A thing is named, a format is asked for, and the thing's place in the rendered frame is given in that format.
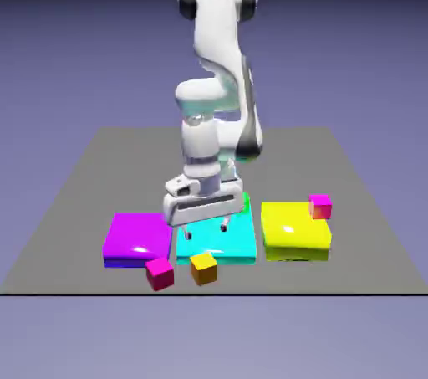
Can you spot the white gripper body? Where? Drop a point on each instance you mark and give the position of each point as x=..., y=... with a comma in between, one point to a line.
x=204, y=210

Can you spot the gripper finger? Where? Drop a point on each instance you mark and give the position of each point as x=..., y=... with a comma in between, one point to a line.
x=224, y=225
x=187, y=233

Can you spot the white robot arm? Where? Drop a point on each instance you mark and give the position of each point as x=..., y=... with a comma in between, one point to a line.
x=217, y=34

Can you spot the small green cube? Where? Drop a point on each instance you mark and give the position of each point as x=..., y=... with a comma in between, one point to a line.
x=247, y=202

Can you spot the small orange cube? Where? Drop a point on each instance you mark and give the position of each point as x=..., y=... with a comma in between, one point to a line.
x=203, y=268

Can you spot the small magenta cube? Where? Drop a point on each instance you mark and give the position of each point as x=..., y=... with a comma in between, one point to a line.
x=320, y=206
x=159, y=273

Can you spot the large cyan box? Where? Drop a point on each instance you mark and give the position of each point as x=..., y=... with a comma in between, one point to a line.
x=230, y=238

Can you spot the large purple box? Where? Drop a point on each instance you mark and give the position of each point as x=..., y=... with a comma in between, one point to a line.
x=133, y=235

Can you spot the large yellow box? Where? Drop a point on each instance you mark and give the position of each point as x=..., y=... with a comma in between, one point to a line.
x=291, y=231

